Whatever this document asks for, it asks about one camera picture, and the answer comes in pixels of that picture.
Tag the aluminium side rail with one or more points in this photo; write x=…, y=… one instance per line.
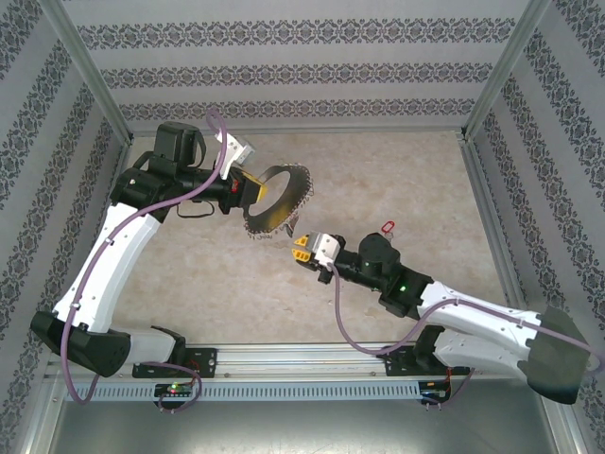
x=487, y=203
x=122, y=161

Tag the aluminium frame post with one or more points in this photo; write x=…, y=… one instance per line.
x=508, y=66
x=85, y=71

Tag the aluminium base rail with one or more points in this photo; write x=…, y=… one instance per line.
x=302, y=361

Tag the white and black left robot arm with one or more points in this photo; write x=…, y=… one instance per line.
x=113, y=265

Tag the key with red tag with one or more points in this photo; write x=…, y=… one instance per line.
x=388, y=227

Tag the numbered metal disc with keyrings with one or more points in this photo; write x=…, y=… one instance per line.
x=295, y=194

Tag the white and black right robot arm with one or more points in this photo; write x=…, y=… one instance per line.
x=472, y=312

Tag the small circuit board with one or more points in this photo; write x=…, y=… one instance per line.
x=432, y=394
x=175, y=390

